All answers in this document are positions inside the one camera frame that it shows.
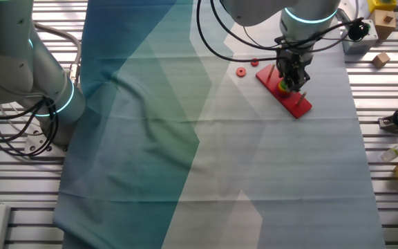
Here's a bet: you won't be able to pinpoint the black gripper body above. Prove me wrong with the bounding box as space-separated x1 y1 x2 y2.
276 51 312 84

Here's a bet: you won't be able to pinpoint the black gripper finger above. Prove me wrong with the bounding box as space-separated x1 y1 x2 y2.
290 77 311 93
277 68 292 91

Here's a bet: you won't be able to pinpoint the red Hanoi board with pegs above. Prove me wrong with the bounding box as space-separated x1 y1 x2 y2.
255 63 313 120

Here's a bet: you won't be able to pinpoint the yellow toy block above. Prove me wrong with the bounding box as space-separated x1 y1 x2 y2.
368 0 397 13

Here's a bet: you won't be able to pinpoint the small wooden cube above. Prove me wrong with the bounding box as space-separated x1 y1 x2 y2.
371 51 392 69

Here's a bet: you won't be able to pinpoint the wooden box with hole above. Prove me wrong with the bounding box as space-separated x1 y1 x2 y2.
368 9 397 41

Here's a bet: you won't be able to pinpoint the black metal clamp tool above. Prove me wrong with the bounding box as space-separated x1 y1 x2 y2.
378 116 398 134

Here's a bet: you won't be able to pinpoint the blue green white tablecloth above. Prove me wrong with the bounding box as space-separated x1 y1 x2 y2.
53 0 387 249

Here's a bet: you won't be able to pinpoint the purple Hanoi ring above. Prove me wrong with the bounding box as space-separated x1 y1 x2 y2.
276 88 294 100

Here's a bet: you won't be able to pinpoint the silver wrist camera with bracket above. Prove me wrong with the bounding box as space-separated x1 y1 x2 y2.
342 19 379 55

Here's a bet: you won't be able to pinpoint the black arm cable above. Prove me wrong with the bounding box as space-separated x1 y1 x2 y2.
210 0 278 51
196 0 278 63

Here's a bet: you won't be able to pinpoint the thick grey robot cable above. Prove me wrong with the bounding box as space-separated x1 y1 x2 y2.
32 22 83 87

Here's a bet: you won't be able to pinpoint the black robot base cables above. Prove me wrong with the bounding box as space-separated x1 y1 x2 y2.
0 98 60 158

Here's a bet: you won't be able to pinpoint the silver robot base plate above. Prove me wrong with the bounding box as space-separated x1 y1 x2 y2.
22 129 69 156

